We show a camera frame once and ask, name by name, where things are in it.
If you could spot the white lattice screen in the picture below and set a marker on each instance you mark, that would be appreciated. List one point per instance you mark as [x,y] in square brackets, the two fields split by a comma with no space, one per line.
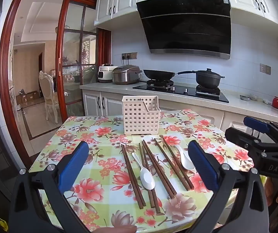
[86,52]

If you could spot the gold wall socket with plugs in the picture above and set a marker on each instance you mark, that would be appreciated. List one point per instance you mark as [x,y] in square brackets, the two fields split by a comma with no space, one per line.
[129,55]

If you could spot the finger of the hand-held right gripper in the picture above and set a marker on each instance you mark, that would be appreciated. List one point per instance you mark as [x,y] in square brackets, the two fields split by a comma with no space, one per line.
[250,142]
[258,124]

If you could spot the white kitchen base cabinets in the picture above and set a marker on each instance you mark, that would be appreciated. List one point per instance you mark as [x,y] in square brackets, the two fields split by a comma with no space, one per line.
[92,102]

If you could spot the red jar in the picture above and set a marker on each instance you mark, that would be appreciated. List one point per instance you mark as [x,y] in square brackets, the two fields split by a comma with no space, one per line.
[276,102]

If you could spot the floral tablecloth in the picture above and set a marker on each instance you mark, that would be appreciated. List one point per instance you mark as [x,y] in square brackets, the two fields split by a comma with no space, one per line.
[105,155]

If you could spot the red wooden door panel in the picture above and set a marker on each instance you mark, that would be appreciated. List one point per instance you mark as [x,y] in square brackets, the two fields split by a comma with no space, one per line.
[103,46]

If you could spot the person's left hand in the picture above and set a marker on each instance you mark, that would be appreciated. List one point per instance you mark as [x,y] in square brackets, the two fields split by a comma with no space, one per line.
[117,229]

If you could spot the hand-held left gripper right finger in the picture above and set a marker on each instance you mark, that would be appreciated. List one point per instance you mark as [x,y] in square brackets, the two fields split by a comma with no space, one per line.
[203,167]

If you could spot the brown cardboard box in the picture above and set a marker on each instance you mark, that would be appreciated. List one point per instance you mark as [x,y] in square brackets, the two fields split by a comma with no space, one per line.
[32,95]
[21,100]

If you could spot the white ceramic spoon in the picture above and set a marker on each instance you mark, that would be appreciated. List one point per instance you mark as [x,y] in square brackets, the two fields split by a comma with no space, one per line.
[147,179]
[186,162]

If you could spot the black glass gas hob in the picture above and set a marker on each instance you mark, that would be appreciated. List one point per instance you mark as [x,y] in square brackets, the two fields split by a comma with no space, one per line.
[207,95]

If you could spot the white hallway cabinet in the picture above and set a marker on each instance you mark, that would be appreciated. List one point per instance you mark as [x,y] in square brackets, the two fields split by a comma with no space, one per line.
[12,82]

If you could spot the white pressure cooker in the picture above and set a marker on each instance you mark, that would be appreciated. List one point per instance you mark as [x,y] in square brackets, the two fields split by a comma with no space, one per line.
[105,74]

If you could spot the black lidded pot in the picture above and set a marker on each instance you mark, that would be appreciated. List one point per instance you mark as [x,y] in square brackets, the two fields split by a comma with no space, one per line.
[207,79]

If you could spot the red wooden door frame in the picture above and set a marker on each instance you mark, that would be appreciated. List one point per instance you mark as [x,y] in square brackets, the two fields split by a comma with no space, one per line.
[3,77]

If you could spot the red wooden sliding glass door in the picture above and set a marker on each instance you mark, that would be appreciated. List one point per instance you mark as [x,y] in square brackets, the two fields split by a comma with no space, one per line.
[60,53]

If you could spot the small ceramic bowl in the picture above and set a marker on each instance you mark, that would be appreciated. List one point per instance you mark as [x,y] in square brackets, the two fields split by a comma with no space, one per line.
[254,97]

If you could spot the white wall cabinet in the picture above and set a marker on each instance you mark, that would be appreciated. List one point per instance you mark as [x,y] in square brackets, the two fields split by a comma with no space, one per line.
[114,2]
[250,0]

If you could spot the black wok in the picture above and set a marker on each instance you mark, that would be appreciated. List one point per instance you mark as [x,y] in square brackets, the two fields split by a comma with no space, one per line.
[158,74]

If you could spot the silver rice cooker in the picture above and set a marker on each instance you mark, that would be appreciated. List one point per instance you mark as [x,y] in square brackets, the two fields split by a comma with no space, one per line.
[126,75]

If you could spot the white plastic utensil basket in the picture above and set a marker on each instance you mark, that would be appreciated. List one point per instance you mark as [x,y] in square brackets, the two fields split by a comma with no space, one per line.
[141,119]

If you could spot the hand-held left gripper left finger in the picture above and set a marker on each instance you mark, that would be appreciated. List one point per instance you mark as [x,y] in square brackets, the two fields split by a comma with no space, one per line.
[73,165]

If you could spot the white ornate dining chair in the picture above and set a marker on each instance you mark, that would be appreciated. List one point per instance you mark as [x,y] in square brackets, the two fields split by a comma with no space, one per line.
[47,87]

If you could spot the set of wooden chopsticks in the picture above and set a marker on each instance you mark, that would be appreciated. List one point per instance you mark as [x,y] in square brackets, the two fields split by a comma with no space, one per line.
[132,174]

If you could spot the small steel bowl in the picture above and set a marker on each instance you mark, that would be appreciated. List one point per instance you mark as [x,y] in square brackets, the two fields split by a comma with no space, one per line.
[244,98]

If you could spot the black range hood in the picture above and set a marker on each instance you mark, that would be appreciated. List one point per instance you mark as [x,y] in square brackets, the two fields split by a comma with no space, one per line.
[185,24]

